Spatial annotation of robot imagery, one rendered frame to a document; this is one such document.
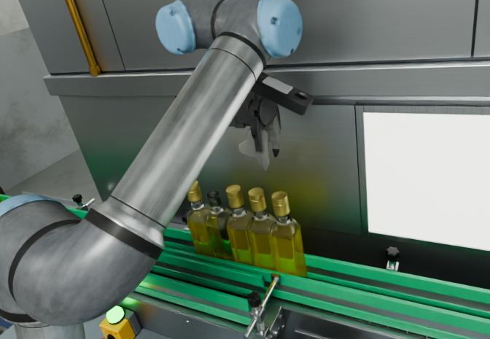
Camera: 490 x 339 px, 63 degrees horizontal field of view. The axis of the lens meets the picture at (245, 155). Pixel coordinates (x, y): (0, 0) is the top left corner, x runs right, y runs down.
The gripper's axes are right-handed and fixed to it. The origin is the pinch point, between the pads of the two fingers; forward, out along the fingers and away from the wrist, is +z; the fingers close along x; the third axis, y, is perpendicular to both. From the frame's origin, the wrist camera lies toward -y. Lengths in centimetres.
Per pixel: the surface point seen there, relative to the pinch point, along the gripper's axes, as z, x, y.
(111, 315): 40, 20, 44
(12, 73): 29, -156, 335
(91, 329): 50, 21, 57
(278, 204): 10.3, 1.7, -0.3
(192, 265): 30.2, 6.3, 24.5
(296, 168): 9.8, -12.1, 0.6
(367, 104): -6.7, -12.6, -16.3
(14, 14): -18, -181, 334
